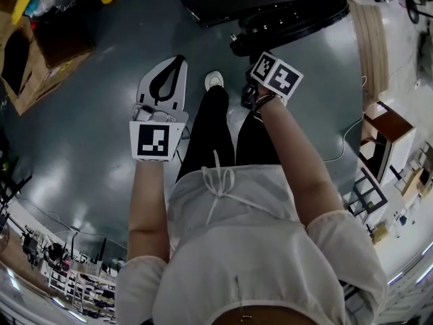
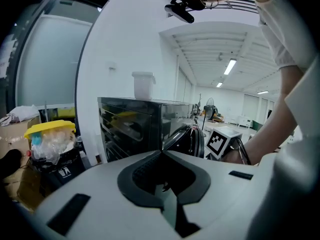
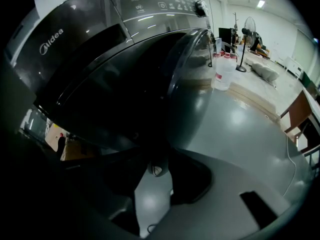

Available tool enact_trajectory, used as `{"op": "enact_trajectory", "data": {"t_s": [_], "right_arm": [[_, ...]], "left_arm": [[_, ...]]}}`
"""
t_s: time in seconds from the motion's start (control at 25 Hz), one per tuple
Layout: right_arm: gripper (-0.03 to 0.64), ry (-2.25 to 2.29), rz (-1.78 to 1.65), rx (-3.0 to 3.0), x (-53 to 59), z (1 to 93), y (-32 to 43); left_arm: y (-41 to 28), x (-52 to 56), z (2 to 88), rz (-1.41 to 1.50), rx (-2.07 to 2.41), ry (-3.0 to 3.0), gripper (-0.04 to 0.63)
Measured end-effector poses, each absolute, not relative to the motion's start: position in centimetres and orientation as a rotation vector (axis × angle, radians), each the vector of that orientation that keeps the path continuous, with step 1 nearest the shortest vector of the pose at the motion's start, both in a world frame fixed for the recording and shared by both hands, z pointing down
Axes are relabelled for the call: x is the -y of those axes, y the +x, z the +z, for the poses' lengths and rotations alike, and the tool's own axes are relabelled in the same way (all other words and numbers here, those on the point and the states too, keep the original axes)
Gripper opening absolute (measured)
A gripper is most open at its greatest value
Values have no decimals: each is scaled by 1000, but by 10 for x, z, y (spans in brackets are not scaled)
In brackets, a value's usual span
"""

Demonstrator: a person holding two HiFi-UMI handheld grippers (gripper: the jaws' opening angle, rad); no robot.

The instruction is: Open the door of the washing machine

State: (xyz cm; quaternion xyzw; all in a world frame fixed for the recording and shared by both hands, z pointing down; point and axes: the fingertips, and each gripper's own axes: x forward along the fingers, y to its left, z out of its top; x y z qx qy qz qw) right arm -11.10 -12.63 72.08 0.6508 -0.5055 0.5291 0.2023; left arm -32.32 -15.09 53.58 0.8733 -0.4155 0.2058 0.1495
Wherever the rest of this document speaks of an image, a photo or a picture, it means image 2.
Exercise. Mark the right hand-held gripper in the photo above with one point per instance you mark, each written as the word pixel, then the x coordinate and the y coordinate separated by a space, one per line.
pixel 220 141

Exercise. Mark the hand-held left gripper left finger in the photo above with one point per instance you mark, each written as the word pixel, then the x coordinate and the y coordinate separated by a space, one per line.
pixel 130 184

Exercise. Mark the white crumpled cloth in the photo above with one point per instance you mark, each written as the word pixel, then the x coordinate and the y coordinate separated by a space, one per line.
pixel 21 114

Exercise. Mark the person's right forearm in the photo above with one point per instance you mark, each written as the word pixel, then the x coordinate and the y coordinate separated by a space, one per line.
pixel 270 131

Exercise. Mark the brown cardboard box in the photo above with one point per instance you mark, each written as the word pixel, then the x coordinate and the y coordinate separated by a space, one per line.
pixel 15 136

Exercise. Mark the black glass-front appliance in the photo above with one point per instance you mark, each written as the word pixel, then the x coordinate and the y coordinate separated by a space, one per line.
pixel 130 126

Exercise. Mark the yellow-lidded black trash bin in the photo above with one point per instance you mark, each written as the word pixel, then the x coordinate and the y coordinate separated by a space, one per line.
pixel 53 146

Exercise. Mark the white low cabinet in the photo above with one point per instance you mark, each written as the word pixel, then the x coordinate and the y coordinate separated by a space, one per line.
pixel 245 121

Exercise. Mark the black standing fan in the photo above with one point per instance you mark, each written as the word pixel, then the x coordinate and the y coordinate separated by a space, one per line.
pixel 210 106

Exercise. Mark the long ceiling light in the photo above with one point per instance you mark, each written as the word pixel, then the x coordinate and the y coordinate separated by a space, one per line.
pixel 262 92
pixel 219 84
pixel 230 66

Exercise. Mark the ceiling air vent grille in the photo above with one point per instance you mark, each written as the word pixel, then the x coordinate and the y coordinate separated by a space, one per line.
pixel 241 5

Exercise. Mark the white plastic lidded container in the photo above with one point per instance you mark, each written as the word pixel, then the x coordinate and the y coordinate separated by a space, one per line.
pixel 143 85

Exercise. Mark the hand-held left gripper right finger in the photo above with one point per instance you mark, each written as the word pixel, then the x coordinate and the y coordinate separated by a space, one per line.
pixel 197 184

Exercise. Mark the black head-mounted camera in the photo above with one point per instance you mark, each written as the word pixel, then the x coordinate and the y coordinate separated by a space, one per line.
pixel 181 12

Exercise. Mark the person's white shirt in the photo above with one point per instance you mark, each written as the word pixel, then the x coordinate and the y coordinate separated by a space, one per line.
pixel 295 159

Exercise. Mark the frosted glass door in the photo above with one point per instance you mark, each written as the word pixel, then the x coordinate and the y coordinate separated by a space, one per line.
pixel 53 59

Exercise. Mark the round black washing machine door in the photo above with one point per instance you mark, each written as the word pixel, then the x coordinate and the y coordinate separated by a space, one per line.
pixel 183 141

